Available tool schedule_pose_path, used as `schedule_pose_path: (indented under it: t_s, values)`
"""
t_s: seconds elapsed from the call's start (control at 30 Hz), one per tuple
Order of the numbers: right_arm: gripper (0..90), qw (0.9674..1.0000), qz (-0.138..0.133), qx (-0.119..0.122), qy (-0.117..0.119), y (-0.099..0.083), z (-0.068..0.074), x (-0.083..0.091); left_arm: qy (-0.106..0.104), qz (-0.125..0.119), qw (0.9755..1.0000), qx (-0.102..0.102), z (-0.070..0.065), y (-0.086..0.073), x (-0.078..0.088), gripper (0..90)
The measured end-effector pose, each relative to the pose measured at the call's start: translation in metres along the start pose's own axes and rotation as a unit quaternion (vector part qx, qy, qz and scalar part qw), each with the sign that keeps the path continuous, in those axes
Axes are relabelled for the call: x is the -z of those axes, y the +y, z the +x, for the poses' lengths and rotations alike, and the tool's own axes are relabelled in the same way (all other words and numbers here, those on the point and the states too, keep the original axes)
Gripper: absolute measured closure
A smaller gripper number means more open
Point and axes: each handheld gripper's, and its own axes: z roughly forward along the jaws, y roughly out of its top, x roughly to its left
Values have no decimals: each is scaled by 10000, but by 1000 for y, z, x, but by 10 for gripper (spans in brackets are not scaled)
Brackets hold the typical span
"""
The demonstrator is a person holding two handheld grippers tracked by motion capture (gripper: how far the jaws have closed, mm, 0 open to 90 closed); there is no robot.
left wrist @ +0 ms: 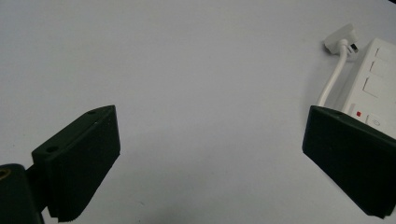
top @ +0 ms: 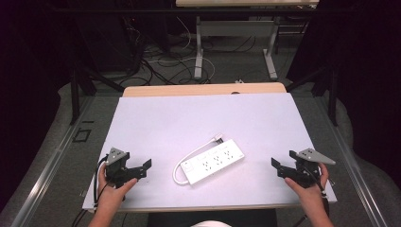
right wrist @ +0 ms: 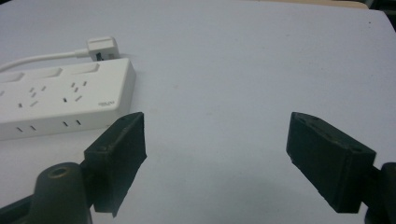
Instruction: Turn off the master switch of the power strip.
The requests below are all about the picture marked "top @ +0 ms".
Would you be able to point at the white power plug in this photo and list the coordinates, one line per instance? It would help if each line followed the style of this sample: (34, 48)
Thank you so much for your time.
(218, 137)

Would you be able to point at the dark curtain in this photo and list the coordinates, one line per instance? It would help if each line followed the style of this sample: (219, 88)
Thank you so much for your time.
(28, 78)
(365, 72)

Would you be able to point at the person's dark clothing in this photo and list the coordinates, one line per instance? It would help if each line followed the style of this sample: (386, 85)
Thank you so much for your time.
(211, 218)

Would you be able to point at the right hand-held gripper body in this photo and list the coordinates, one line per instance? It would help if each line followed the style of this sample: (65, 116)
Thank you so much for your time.
(305, 172)

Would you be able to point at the person's left hand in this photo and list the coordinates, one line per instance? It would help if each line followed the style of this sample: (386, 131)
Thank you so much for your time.
(112, 192)

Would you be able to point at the person's right hand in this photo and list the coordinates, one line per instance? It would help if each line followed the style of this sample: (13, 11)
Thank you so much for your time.
(310, 193)

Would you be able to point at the white metal-legged desk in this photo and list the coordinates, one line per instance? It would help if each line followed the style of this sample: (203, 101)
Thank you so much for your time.
(236, 28)

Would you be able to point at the black floor socket frame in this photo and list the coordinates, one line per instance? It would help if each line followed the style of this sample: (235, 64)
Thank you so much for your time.
(82, 135)

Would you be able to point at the white power strip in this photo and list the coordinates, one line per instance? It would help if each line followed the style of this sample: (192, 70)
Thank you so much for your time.
(212, 161)

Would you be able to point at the black metal stand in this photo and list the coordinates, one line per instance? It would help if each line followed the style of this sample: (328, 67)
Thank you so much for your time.
(331, 94)
(75, 94)

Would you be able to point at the white table mat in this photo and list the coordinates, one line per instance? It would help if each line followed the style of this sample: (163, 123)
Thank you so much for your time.
(189, 123)

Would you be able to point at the wooden table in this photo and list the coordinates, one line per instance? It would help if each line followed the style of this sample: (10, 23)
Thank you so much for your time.
(189, 90)

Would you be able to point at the aluminium floor rail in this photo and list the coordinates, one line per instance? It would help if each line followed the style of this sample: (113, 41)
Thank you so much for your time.
(356, 176)
(47, 170)

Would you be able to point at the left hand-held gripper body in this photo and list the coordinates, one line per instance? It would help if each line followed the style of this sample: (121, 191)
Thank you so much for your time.
(117, 172)

